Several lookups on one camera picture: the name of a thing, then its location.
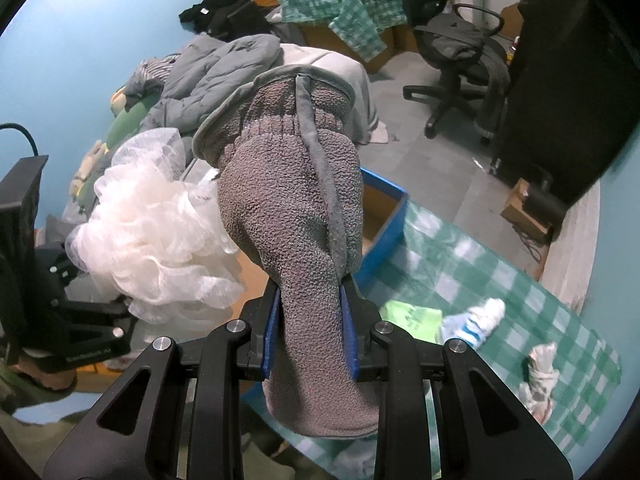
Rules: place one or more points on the black wardrobe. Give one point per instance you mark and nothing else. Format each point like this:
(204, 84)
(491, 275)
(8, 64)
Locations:
(565, 85)

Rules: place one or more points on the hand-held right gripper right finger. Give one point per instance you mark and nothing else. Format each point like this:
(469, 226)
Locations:
(348, 332)

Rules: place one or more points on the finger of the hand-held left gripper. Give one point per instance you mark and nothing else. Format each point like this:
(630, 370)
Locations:
(65, 270)
(95, 316)

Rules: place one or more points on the black clothing pile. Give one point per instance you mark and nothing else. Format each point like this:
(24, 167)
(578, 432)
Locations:
(220, 15)

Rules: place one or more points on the dark grey jacket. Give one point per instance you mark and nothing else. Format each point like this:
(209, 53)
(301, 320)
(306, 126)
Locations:
(465, 40)

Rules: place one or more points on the grey fleece mitten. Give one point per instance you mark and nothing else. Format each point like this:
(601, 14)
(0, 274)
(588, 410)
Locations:
(280, 200)

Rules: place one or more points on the white blue striped plastic bag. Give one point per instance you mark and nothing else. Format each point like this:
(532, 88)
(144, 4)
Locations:
(475, 325)

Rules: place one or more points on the green checkered cloth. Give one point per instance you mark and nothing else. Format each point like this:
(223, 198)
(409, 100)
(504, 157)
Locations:
(350, 5)

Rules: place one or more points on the blue cardboard box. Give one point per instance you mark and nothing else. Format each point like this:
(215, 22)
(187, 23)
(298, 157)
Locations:
(390, 240)

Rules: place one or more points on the yellow red bottle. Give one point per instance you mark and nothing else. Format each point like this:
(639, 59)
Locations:
(511, 51)

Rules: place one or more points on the person's left hand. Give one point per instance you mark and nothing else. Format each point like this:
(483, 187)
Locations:
(50, 382)

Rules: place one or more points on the green checkered tablecloth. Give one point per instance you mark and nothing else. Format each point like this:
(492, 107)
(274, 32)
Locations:
(450, 270)

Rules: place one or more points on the white mesh bath sponge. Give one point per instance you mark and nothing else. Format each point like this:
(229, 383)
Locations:
(150, 230)

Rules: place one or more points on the grey puffer jacket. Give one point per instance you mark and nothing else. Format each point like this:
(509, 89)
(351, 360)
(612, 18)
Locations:
(200, 85)

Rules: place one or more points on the black cylindrical device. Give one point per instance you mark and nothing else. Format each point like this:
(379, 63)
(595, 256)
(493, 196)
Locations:
(545, 201)

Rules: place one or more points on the light green cloth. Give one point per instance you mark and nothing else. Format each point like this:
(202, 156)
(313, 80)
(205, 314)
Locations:
(410, 317)

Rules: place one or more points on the grey striped garment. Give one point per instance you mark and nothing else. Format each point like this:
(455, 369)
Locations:
(152, 70)

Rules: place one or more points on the large brown cardboard box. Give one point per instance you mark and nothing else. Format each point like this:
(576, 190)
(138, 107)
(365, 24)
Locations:
(320, 37)

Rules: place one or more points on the white knotted plastic bag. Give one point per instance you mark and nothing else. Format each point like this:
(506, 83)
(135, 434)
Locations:
(540, 360)

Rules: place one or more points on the small brown cardboard box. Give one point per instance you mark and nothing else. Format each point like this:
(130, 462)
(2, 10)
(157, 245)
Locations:
(515, 210)

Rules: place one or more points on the light grey garment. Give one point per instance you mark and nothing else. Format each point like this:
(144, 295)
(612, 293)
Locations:
(355, 100)

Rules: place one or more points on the green plush toy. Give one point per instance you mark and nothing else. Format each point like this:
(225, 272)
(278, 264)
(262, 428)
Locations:
(125, 125)

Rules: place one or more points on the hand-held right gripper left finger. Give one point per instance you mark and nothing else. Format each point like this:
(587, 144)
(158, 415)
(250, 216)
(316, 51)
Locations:
(272, 332)

